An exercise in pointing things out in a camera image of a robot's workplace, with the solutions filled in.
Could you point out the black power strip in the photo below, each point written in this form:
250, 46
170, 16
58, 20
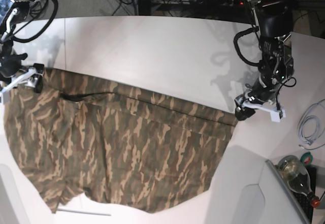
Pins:
215, 3

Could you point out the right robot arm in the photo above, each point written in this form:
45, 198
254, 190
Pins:
14, 12

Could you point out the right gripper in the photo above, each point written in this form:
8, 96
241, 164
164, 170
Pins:
11, 64

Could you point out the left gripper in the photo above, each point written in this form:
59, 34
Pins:
261, 93

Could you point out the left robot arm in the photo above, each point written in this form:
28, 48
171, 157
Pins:
273, 25

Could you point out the camouflage t-shirt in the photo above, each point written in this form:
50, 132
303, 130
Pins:
115, 143

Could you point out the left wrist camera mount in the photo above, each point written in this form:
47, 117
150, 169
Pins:
275, 114

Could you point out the clear plastic bottle red cap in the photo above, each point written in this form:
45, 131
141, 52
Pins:
297, 178

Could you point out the green tape roll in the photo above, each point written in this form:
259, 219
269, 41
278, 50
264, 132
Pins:
306, 158

